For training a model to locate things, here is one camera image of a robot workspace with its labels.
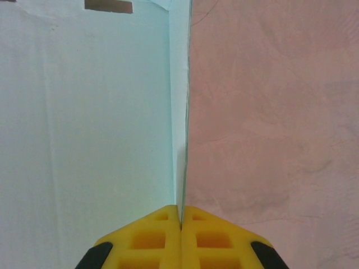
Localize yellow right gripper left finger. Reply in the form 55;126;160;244
74;204;182;269

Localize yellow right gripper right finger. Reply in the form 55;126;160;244
181;205;289;269

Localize mint green paper box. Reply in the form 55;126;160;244
0;0;193;229

